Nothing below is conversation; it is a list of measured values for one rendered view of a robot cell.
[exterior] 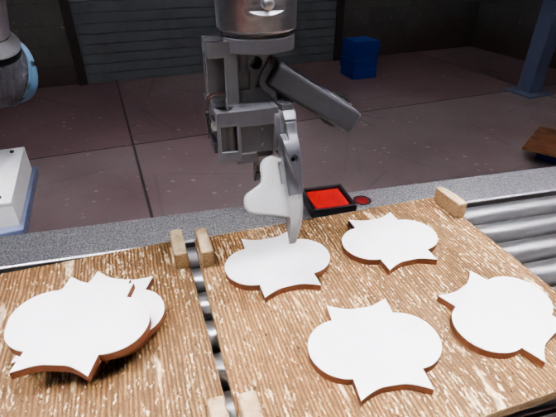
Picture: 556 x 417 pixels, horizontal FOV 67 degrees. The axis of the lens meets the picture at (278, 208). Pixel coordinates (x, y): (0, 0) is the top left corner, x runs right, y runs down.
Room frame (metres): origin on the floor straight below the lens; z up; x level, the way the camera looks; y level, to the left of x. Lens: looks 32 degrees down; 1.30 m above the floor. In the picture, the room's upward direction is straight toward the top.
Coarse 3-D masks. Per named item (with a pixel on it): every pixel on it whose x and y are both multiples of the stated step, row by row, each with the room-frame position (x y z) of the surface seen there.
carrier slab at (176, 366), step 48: (0, 288) 0.39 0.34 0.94; (48, 288) 0.39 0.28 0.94; (192, 288) 0.39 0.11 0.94; (0, 336) 0.31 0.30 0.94; (192, 336) 0.31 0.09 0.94; (0, 384) 0.26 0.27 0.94; (48, 384) 0.26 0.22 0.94; (96, 384) 0.26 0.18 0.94; (144, 384) 0.26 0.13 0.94; (192, 384) 0.26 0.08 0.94
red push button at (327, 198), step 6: (306, 192) 0.64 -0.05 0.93; (312, 192) 0.64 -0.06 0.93; (318, 192) 0.64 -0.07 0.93; (324, 192) 0.64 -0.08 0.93; (330, 192) 0.64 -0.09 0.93; (336, 192) 0.64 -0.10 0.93; (312, 198) 0.62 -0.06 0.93; (318, 198) 0.62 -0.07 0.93; (324, 198) 0.62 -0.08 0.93; (330, 198) 0.62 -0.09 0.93; (336, 198) 0.62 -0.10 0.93; (342, 198) 0.62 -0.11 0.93; (318, 204) 0.60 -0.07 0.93; (324, 204) 0.60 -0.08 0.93; (330, 204) 0.60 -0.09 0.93; (336, 204) 0.60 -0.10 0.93; (342, 204) 0.60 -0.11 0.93
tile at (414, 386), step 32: (352, 320) 0.33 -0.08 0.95; (384, 320) 0.33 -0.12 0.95; (416, 320) 0.33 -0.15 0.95; (320, 352) 0.28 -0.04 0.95; (352, 352) 0.28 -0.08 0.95; (384, 352) 0.28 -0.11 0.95; (416, 352) 0.28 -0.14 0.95; (352, 384) 0.25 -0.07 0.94; (384, 384) 0.25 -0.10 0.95; (416, 384) 0.25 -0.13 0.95
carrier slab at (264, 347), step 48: (240, 240) 0.49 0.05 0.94; (336, 240) 0.49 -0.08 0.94; (480, 240) 0.49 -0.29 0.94; (336, 288) 0.39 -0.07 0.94; (384, 288) 0.39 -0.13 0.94; (432, 288) 0.39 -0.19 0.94; (240, 336) 0.31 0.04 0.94; (288, 336) 0.31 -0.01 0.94; (240, 384) 0.26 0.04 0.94; (288, 384) 0.26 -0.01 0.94; (336, 384) 0.26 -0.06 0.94; (432, 384) 0.26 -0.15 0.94; (480, 384) 0.26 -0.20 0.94; (528, 384) 0.26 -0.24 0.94
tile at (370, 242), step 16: (352, 224) 0.52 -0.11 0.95; (368, 224) 0.52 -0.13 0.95; (384, 224) 0.52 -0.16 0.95; (400, 224) 0.52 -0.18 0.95; (416, 224) 0.52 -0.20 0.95; (352, 240) 0.48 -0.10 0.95; (368, 240) 0.48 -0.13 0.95; (384, 240) 0.48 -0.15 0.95; (400, 240) 0.48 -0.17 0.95; (416, 240) 0.48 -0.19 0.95; (432, 240) 0.48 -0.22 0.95; (352, 256) 0.44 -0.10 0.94; (368, 256) 0.44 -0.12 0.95; (384, 256) 0.44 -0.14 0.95; (400, 256) 0.44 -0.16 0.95; (416, 256) 0.44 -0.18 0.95; (432, 256) 0.44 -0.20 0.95
